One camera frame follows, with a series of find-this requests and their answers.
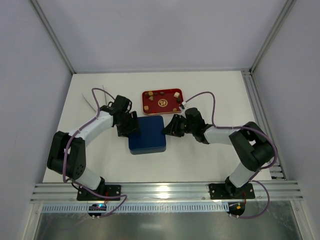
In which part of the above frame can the slotted cable duct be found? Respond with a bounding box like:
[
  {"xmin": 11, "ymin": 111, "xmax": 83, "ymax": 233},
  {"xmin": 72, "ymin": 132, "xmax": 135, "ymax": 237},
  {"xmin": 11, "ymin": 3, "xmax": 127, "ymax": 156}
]
[{"xmin": 41, "ymin": 202, "xmax": 229, "ymax": 214}]

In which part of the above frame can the aluminium rail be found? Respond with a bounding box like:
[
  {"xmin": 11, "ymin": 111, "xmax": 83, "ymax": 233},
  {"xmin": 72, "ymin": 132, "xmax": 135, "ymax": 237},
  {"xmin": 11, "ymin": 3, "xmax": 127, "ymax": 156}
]
[{"xmin": 30, "ymin": 180, "xmax": 304, "ymax": 204}]

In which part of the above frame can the blue chocolate box with insert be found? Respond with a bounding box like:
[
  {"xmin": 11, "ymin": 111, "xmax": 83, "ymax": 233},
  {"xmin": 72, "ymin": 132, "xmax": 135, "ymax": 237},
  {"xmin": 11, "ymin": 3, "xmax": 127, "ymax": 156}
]
[{"xmin": 128, "ymin": 145, "xmax": 167, "ymax": 155}]

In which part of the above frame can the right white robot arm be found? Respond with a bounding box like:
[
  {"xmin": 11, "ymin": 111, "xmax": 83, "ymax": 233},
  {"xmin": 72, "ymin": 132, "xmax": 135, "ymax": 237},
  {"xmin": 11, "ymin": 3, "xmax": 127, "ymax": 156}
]
[{"xmin": 161, "ymin": 107, "xmax": 277, "ymax": 198}]

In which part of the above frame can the red rectangular tray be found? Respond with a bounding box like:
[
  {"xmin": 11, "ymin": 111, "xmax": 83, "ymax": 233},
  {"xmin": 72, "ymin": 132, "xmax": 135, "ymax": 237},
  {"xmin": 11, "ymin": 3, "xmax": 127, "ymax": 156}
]
[{"xmin": 141, "ymin": 88, "xmax": 184, "ymax": 116}]

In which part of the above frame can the blue box lid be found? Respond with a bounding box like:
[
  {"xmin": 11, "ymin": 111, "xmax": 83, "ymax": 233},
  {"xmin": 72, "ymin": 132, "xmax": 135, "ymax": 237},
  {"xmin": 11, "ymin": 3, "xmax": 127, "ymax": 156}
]
[{"xmin": 128, "ymin": 115, "xmax": 167, "ymax": 147}]

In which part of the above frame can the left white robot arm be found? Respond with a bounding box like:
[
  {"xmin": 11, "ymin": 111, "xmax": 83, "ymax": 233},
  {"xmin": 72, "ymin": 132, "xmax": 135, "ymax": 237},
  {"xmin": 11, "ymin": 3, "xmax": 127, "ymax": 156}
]
[{"xmin": 47, "ymin": 95, "xmax": 140, "ymax": 198}]

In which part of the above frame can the left frame post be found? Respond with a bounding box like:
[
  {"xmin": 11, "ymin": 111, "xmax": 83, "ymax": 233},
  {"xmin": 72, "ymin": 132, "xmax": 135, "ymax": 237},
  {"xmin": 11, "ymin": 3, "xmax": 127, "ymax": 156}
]
[{"xmin": 29, "ymin": 0, "xmax": 76, "ymax": 75}]

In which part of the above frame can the frame post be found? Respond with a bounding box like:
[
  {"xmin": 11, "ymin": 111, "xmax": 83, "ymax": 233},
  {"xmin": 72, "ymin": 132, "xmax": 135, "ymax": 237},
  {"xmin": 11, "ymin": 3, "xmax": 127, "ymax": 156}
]
[
  {"xmin": 249, "ymin": 0, "xmax": 297, "ymax": 75},
  {"xmin": 29, "ymin": 0, "xmax": 76, "ymax": 75}
]

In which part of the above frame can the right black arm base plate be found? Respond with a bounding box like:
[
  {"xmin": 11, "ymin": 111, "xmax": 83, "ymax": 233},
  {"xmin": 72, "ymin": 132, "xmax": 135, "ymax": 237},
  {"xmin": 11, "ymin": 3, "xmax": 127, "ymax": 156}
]
[{"xmin": 208, "ymin": 183, "xmax": 256, "ymax": 200}]

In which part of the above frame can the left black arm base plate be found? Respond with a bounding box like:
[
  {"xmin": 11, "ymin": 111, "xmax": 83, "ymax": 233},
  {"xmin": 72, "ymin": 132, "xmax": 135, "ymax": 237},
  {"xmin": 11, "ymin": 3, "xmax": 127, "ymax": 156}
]
[{"xmin": 76, "ymin": 184, "xmax": 121, "ymax": 201}]

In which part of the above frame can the right frame post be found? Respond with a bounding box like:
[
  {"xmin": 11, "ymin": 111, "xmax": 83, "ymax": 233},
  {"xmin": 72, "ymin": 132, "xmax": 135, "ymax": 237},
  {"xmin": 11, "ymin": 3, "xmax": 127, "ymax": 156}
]
[{"xmin": 249, "ymin": 0, "xmax": 297, "ymax": 75}]

